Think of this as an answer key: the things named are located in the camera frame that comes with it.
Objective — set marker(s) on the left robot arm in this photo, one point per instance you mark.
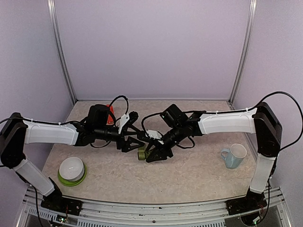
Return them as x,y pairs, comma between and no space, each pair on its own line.
19,131

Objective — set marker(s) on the right aluminium corner post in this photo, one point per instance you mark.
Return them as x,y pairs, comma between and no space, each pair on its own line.
244,52

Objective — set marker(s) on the orange pill bottle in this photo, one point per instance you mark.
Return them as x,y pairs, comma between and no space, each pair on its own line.
111,116

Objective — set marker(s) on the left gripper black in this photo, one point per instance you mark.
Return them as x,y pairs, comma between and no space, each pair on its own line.
125,145

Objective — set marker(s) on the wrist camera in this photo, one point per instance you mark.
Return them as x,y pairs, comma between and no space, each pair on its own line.
150,136
127,119

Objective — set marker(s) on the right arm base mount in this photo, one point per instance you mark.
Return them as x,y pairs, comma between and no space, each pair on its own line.
252,201

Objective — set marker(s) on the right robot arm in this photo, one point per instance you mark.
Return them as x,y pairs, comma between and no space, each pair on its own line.
259,120

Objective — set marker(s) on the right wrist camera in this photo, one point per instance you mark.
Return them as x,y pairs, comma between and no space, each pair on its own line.
150,136

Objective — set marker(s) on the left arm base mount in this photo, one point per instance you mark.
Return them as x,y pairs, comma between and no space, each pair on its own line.
61,204

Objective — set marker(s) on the white bowl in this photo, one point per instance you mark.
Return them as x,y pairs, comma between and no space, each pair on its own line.
71,169

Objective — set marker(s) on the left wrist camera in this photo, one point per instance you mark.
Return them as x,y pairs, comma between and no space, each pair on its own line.
127,119

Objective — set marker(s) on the aluminium corner post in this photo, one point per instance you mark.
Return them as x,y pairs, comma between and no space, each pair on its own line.
59,47
244,52

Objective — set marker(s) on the green plate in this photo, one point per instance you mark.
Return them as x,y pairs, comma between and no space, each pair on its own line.
72,183

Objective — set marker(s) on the left aluminium corner post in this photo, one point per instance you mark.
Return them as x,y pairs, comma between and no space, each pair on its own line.
59,47

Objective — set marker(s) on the aluminium front rail frame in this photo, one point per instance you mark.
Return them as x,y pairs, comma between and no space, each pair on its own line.
114,214

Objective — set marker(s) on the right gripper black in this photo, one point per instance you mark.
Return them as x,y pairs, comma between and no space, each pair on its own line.
159,150

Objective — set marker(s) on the light blue mug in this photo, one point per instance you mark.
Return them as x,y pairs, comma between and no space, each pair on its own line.
234,155

